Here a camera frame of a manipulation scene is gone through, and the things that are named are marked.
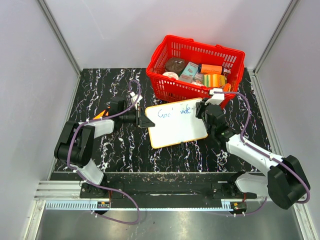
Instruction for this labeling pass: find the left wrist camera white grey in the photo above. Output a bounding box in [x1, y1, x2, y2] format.
[129, 91, 143, 110]

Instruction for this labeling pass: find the pink white round item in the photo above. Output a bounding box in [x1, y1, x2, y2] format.
[162, 71, 179, 80]

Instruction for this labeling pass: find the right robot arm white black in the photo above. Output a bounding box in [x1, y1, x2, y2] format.
[195, 99, 311, 210]

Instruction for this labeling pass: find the white board yellow frame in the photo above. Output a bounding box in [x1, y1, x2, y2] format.
[145, 98, 208, 149]

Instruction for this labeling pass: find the orange bottle blue cap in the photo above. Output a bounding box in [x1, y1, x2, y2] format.
[198, 64, 223, 75]

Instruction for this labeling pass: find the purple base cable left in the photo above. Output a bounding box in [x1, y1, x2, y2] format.
[91, 186, 141, 225]

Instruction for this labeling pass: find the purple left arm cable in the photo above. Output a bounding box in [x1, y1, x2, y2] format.
[66, 79, 142, 188]

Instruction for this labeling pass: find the red plastic shopping basket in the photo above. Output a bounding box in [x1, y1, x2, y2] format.
[146, 35, 246, 102]

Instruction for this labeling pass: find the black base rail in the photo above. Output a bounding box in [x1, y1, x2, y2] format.
[79, 172, 257, 209]

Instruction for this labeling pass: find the orange green sponge pack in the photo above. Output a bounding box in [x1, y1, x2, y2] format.
[93, 107, 109, 120]

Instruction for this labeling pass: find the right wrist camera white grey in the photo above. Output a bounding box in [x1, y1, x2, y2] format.
[205, 88, 225, 106]

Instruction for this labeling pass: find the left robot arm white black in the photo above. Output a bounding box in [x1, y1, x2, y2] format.
[54, 96, 155, 198]

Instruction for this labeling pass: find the brown round chocolate item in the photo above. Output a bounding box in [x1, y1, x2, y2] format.
[164, 57, 186, 75]

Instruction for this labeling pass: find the wrist camera white grey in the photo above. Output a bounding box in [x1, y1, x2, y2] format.
[205, 88, 225, 106]
[129, 91, 143, 110]

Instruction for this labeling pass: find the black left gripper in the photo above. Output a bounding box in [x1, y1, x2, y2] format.
[120, 106, 155, 129]

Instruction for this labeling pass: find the striped sponge pack in basket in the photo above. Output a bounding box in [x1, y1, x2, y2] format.
[203, 73, 227, 88]

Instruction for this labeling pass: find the teal white small box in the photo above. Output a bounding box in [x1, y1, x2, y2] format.
[178, 61, 199, 83]

